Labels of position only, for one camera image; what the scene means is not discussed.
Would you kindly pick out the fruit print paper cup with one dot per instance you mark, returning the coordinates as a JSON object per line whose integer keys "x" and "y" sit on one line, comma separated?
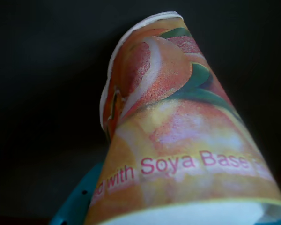
{"x": 178, "y": 129}

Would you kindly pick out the dark grey rubber mat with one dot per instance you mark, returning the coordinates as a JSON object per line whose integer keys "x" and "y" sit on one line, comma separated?
{"x": 37, "y": 82}

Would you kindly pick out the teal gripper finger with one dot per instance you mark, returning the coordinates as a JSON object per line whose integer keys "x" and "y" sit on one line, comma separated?
{"x": 72, "y": 199}

